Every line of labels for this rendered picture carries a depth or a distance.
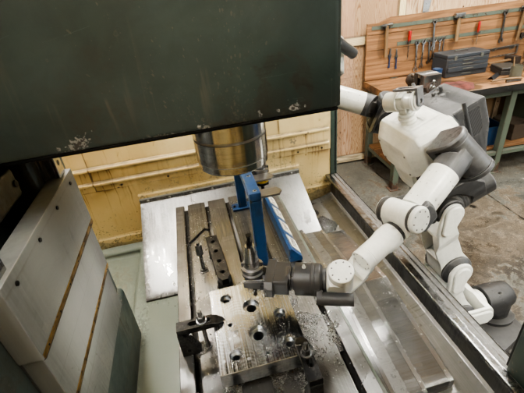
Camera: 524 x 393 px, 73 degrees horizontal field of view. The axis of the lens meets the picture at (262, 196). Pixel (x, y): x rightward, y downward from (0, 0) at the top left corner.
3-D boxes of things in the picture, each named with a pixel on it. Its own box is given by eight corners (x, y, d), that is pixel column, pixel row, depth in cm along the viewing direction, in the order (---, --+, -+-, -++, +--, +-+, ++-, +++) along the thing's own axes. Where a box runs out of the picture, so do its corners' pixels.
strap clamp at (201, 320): (227, 336, 106) (219, 301, 98) (228, 345, 103) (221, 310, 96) (183, 347, 104) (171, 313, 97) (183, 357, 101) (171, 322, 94)
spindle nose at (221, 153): (204, 150, 88) (194, 102, 82) (268, 144, 87) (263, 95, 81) (192, 180, 74) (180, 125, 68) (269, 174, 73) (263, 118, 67)
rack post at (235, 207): (252, 202, 171) (244, 145, 156) (254, 207, 166) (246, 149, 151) (231, 206, 169) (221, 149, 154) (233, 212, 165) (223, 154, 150)
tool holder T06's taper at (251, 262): (244, 260, 99) (241, 240, 95) (260, 259, 98) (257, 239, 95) (243, 270, 95) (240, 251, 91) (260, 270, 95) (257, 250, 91)
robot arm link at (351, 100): (312, 79, 149) (363, 93, 148) (303, 107, 148) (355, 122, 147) (316, 66, 138) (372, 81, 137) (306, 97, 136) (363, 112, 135)
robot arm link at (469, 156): (447, 189, 109) (472, 157, 112) (471, 189, 101) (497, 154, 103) (423, 164, 107) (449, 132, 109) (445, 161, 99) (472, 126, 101)
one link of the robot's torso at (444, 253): (450, 254, 174) (442, 178, 149) (476, 278, 159) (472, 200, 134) (422, 267, 174) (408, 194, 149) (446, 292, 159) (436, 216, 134)
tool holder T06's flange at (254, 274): (242, 264, 101) (241, 257, 100) (263, 263, 101) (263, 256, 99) (241, 280, 95) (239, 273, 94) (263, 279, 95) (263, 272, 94)
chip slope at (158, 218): (300, 207, 214) (299, 168, 201) (350, 288, 155) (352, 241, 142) (151, 238, 202) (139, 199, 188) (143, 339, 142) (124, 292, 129)
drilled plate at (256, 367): (281, 286, 116) (280, 274, 114) (310, 364, 92) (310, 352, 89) (211, 302, 113) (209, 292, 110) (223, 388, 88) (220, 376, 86)
